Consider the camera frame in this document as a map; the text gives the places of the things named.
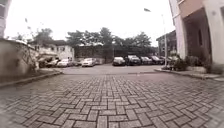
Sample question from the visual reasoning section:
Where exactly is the row of parked cars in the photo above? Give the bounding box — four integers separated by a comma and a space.
37, 54, 173, 69

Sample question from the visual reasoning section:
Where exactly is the row of trees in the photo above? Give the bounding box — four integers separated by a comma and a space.
12, 26, 153, 48

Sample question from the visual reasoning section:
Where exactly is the grey brick paved road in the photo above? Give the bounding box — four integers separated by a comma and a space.
0, 71, 224, 128

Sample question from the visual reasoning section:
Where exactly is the street lamp pole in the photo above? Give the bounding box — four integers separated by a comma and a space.
143, 7, 169, 69

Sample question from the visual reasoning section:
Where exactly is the dark building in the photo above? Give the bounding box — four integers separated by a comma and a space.
155, 29, 178, 58

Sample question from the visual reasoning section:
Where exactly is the green bush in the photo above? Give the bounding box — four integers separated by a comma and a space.
171, 57, 190, 72

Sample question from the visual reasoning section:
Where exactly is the raised pavement beside buildings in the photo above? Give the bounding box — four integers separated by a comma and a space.
153, 66, 224, 83

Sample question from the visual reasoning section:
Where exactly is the white building with windows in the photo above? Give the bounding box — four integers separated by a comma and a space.
0, 0, 12, 38

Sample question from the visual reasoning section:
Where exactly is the dark boundary wall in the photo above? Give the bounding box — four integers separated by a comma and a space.
73, 44, 158, 65

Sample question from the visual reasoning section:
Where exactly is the concrete kerb beside wall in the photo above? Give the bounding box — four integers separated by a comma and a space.
0, 69, 65, 89

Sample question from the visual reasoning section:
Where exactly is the grey concrete boundary wall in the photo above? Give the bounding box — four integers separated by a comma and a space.
0, 37, 41, 81

